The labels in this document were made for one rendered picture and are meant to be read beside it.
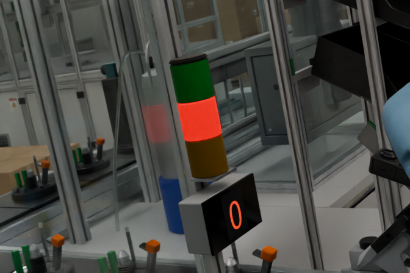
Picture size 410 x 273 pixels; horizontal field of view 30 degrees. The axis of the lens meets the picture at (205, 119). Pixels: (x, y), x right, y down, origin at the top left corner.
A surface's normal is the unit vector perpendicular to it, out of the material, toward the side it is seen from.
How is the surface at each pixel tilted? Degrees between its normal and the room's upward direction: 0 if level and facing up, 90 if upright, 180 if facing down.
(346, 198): 90
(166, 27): 90
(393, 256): 84
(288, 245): 0
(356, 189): 90
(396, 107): 40
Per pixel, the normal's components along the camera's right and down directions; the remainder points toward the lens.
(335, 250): -0.19, -0.97
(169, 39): 0.80, -0.05
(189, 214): -0.56, 0.25
